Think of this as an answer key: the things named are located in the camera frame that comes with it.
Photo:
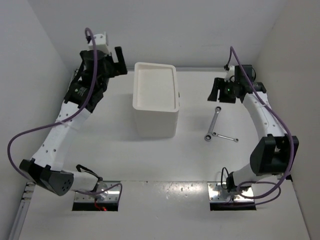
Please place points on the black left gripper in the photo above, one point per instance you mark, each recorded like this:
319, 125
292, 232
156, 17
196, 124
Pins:
117, 68

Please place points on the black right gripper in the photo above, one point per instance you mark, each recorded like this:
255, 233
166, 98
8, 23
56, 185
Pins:
218, 84

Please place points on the white drawer cabinet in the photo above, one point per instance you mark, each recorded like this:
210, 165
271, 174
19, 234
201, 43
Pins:
155, 100

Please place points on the long silver ratchet wrench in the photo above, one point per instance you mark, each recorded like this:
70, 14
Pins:
210, 133

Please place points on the short silver ratchet wrench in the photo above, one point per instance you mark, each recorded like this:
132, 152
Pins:
225, 137

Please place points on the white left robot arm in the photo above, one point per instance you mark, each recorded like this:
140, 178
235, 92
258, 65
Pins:
85, 91

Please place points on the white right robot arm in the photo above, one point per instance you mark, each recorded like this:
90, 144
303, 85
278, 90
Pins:
275, 152

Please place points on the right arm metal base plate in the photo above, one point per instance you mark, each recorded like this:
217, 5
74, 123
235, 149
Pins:
219, 195

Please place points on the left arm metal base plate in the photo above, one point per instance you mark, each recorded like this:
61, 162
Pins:
109, 192

